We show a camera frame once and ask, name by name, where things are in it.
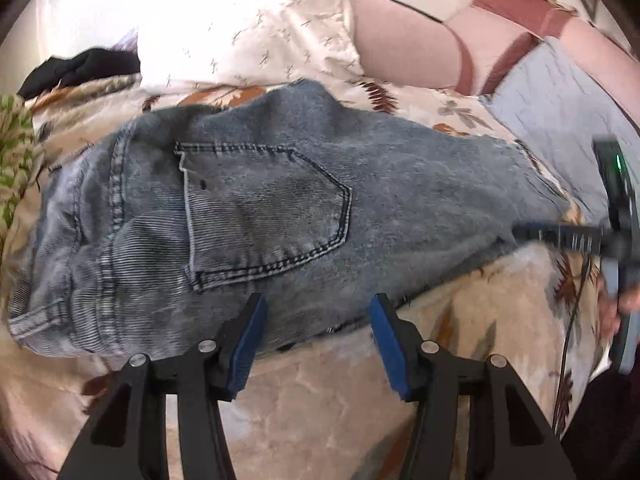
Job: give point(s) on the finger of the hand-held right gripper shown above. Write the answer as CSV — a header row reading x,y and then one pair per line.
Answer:
x,y
565,236

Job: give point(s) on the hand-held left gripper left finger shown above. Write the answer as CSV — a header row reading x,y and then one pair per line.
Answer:
x,y
247,345

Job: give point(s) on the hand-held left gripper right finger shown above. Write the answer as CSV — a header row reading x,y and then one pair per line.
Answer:
x,y
390,345

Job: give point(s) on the grey denim pants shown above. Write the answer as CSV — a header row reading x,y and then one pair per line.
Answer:
x,y
250,210

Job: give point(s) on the person's right hand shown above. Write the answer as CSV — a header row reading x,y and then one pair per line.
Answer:
x,y
612,317

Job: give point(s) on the leaf print blanket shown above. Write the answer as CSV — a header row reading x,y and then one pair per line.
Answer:
x,y
325,410

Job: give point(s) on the light blue quilted cushion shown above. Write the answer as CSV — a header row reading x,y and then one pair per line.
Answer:
x,y
560,110

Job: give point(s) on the person's dark clothing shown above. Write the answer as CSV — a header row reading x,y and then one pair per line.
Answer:
x,y
605,425

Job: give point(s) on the pink padded headboard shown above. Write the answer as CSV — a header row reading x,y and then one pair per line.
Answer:
x,y
500,40

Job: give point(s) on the pink bolster cushion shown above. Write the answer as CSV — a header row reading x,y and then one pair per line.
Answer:
x,y
400,45

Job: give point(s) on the green white patterned blanket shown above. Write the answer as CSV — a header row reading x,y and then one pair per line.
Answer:
x,y
15,135

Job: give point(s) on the white printed pillow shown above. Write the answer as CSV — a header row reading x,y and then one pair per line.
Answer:
x,y
250,25

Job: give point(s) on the black cloth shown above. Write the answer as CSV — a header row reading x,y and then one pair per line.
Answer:
x,y
85,67

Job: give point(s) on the purple cloth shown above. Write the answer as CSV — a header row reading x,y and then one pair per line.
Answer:
x,y
131,42

